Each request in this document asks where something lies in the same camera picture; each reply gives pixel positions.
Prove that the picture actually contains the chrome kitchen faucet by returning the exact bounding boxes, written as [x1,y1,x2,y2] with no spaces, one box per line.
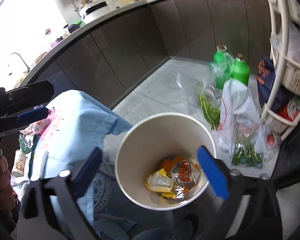
[10,52,31,73]

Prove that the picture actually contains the white round trash bin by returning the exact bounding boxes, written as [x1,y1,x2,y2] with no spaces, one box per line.
[115,113,217,211]

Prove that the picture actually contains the dark kitchen counter cabinets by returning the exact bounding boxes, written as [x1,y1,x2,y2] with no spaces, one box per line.
[23,0,270,108]

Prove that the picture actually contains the person's left hand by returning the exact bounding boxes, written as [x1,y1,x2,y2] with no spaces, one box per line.
[0,148,16,232]

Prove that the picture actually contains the white wicker table base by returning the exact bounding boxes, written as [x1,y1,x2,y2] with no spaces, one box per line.
[93,160,116,213]

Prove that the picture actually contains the light blue cartoon tablecloth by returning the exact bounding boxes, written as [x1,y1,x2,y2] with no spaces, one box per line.
[30,90,132,239]

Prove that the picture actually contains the orange snack wrapper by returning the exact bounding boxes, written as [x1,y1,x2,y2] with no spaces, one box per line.
[145,157,200,200]

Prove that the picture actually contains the clear bag of leafy greens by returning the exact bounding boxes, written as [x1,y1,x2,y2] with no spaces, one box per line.
[231,123,282,169]

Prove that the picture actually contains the white printed paper cup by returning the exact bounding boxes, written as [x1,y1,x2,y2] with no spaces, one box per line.
[11,150,27,178]

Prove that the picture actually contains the white plastic shopping bag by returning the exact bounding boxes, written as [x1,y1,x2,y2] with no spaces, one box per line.
[218,78,261,153]

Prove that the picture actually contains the clear bag of green beans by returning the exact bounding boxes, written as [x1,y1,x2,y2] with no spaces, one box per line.
[176,73,222,131]

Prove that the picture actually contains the white tiered storage rack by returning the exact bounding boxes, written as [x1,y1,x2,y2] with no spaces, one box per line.
[261,0,300,140]

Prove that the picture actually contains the right green plastic bottle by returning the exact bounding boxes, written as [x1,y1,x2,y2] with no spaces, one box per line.
[231,53,250,86]

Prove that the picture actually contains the green plastic bottle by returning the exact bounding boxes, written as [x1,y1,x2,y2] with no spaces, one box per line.
[231,53,250,86]
[209,44,235,90]

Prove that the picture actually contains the left green plastic bottle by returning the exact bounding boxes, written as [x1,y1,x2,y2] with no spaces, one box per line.
[209,44,235,90]

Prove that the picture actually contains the white rice cooker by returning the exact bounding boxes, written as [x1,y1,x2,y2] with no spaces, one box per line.
[79,2,110,24]

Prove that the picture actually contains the dark blue shopping bag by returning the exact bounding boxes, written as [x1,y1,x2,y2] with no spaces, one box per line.
[256,56,294,112]

